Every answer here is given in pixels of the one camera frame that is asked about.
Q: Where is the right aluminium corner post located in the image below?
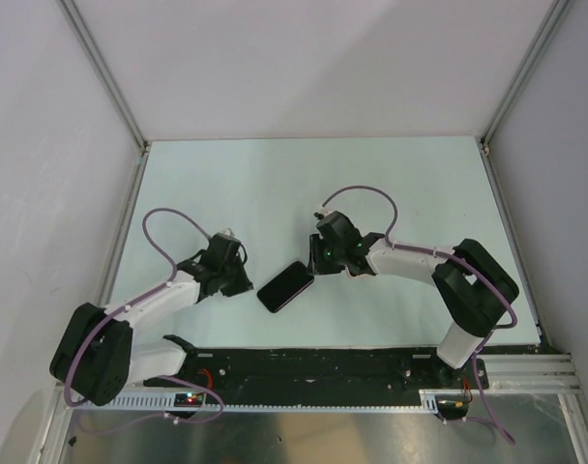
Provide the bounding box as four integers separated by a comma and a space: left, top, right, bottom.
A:
480, 0, 573, 149

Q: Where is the pink phone case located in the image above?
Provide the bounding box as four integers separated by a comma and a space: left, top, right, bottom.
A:
346, 270, 372, 278

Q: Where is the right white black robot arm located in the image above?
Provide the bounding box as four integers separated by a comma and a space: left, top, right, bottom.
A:
308, 209, 519, 388

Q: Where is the black phone case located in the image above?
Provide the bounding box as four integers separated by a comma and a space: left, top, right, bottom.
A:
256, 260, 316, 315

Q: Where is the controller board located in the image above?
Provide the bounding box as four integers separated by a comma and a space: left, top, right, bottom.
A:
436, 397, 470, 421
174, 391, 206, 408

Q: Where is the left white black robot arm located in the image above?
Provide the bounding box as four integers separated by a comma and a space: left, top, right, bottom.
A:
49, 233, 252, 406

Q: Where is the small black phone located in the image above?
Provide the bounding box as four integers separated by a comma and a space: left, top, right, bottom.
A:
257, 261, 314, 313

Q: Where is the left aluminium corner post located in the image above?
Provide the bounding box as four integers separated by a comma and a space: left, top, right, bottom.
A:
56, 0, 150, 151

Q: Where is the aluminium corner post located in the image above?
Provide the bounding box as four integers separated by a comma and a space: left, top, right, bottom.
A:
56, 0, 150, 151
480, 0, 573, 149

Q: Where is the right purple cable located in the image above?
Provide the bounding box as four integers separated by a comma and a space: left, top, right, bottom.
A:
313, 186, 517, 445

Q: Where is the right controller board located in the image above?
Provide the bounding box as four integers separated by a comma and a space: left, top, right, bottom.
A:
436, 397, 470, 421

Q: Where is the grey slotted cable duct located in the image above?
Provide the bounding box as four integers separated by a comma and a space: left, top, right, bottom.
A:
73, 389, 440, 415

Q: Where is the left controller board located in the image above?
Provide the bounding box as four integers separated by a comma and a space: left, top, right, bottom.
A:
174, 391, 206, 408

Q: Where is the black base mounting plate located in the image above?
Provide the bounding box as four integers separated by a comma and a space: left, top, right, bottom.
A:
143, 347, 491, 407

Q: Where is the aluminium front frame rail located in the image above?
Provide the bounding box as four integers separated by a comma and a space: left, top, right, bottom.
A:
55, 352, 578, 392

